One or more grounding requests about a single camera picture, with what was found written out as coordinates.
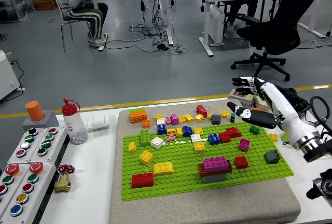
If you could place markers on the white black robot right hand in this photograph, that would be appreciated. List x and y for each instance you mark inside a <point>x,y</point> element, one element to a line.
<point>298,126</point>

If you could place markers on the small green brick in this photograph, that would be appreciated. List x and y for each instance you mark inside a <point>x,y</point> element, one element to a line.
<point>254,130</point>
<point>233,117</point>

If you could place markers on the red square brick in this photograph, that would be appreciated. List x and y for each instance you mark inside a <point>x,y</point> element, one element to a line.
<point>241,162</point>

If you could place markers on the green studded baseplate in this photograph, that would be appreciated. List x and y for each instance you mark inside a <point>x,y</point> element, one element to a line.
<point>176,156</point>

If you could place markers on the yellow curved brick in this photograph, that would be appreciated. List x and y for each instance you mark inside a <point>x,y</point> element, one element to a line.
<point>163,169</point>

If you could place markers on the large yellow square brick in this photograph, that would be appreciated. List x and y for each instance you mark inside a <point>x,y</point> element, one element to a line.
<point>146,157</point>

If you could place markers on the grey button box two green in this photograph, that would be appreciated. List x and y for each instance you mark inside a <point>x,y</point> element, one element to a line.
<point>52,148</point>

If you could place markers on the green plastic cup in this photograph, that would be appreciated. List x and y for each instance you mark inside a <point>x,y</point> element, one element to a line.
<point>285,136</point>

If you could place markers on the black handheld controller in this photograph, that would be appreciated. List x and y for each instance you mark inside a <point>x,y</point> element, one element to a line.
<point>298,100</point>

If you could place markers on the dark grey sloped brick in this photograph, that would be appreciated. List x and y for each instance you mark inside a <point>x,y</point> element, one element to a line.
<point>272,157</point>

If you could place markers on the magenta square brick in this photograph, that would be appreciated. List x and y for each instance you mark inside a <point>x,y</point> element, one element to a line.
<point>244,145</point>

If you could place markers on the long red brick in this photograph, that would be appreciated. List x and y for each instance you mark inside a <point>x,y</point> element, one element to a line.
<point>233,132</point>

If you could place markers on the blue brick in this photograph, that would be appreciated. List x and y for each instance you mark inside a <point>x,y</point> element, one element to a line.
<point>162,129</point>
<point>214,139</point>
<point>187,131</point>

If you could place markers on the long magenta brick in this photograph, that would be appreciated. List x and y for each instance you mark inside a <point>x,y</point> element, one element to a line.
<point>215,164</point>

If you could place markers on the black office chair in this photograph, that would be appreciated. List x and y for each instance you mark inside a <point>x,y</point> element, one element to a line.
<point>285,32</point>

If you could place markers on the light grey base brick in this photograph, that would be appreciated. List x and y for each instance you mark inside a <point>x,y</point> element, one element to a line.
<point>214,178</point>

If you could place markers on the white square brick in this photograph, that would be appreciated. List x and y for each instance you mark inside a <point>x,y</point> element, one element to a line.
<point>195,138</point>
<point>157,142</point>

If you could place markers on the grey-brown foam mat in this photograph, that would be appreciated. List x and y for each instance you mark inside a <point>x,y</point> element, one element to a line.
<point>207,208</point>

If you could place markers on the flat pink brick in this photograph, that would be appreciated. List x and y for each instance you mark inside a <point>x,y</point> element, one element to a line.
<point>170,138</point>

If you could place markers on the small pink brick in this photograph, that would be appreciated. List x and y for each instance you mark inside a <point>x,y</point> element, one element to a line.
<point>168,120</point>

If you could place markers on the white computer tower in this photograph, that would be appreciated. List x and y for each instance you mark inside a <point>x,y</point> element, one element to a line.
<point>216,24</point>

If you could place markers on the small orange brick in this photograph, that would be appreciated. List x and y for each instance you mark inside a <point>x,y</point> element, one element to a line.
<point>146,123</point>

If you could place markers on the tall green brick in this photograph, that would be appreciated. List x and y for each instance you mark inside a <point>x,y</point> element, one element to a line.
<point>144,138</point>

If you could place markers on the black power strip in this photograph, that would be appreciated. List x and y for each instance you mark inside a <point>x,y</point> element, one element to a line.
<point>163,47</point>

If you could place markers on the orange brick with green top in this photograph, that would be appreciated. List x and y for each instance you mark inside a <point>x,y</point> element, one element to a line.
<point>138,116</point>

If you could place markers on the large red brick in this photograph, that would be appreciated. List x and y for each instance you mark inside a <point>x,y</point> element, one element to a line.
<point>142,180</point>

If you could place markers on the small yellow tilted brick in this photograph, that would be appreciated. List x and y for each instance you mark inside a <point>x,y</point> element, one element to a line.
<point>131,147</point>

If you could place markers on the clear squeeze bottle red cap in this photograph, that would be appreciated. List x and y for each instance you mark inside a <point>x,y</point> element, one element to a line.
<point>74,128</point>

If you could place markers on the brass valve red handwheel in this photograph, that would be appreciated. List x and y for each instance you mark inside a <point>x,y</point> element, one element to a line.
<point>62,183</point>

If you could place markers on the grey block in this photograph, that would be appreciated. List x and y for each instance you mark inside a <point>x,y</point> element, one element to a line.
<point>50,123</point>

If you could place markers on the orange cylinder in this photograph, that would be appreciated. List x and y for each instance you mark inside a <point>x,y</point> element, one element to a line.
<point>35,111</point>

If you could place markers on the grey chair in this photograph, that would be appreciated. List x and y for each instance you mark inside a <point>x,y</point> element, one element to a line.
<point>57,2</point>

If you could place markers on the grey button box silver button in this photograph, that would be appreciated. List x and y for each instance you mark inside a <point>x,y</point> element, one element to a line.
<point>26,151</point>

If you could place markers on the long button box blue button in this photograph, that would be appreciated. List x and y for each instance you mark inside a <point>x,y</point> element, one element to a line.
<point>28,195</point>

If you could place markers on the wooden crate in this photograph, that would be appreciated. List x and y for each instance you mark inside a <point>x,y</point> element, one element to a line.
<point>45,3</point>

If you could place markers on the long grey button box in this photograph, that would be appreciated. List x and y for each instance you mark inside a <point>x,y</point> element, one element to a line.
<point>7,180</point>

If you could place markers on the white cabinet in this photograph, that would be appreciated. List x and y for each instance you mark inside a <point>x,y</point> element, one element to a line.
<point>6,76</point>

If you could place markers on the clear storage box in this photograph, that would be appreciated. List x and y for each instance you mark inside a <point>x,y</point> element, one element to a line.
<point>15,8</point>

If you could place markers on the white switch box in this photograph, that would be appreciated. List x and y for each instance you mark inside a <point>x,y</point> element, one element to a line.
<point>259,102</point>

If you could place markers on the grey switch box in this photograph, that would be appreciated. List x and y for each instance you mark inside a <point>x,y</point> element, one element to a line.
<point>245,102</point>

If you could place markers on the white wall switch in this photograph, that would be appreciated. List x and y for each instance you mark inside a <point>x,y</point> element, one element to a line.
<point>98,121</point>

